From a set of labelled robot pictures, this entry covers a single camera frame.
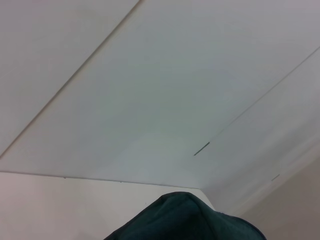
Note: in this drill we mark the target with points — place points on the dark teal insulated lunch bag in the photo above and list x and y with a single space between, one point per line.
185 220

